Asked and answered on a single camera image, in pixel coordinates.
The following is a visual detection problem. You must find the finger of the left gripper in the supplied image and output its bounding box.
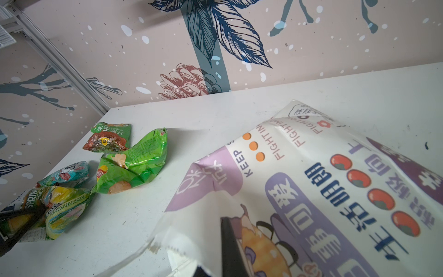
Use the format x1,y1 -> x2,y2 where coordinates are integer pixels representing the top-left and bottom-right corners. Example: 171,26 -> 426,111
1,205 -> 46,256

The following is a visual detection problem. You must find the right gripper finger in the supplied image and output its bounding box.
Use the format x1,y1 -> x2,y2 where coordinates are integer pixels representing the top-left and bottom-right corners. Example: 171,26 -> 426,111
220,217 -> 249,277

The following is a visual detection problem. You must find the yellow green spring snack bag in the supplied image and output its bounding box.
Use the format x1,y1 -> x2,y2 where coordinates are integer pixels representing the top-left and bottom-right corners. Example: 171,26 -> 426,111
1,186 -> 91,242

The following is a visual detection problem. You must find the colourful candy snack bag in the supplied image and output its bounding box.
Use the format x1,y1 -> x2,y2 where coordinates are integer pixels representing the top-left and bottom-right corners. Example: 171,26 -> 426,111
35,161 -> 90,188

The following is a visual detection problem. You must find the printed white paper bag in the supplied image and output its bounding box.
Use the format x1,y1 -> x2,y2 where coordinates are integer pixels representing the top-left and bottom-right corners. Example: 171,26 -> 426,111
102,101 -> 443,277

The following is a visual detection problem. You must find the large green chip bag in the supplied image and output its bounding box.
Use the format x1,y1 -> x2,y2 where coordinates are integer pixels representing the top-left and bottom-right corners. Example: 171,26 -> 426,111
92,128 -> 168,195

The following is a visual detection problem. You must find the green red snack pack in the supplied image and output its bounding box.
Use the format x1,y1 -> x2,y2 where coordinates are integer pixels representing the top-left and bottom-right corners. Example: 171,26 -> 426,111
83,122 -> 132,153

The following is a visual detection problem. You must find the white wire mesh basket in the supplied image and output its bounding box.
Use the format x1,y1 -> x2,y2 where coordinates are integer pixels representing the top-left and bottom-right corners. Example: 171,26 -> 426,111
1,7 -> 17,49

